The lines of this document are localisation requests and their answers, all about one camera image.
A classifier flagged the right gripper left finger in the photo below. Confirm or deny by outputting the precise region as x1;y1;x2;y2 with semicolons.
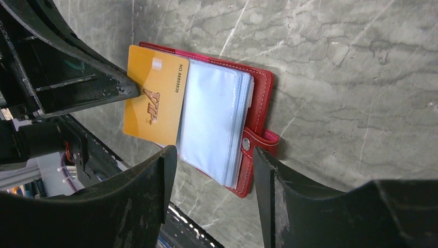
1;145;177;247

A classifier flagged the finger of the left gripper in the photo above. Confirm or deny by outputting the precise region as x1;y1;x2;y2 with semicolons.
1;1;130;86
1;24;139;117

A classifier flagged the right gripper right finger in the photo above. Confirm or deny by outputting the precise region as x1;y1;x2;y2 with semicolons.
253;147;437;247

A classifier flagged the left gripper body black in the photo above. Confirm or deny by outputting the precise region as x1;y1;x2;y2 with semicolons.
1;36;86;170

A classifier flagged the gold VIP credit card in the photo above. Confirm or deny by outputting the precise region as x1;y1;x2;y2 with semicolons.
123;45;190;146

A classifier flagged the red leather card holder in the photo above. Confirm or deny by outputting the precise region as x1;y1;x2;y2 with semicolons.
139;42;279;198

